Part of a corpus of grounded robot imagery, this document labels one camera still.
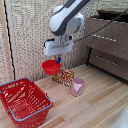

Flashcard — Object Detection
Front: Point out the red bowl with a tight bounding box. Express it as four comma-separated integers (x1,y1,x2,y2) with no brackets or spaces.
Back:
41,59,62,76

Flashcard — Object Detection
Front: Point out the brown drawer cabinet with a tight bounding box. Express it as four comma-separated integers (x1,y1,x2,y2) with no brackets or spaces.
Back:
81,9,128,82

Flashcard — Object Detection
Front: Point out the pink cup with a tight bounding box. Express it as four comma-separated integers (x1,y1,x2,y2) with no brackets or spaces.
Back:
70,76,86,98

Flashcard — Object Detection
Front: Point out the red yellow food box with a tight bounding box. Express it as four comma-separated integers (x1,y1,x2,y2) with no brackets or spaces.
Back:
51,67,75,88

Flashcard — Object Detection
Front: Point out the black cable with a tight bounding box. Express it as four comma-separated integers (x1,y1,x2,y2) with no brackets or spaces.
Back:
73,8,128,44

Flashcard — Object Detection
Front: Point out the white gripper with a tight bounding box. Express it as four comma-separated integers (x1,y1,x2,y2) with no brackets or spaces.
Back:
43,34,74,65

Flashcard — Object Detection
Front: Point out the red plastic shopping basket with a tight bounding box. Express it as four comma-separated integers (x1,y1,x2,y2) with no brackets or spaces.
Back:
0,77,54,128

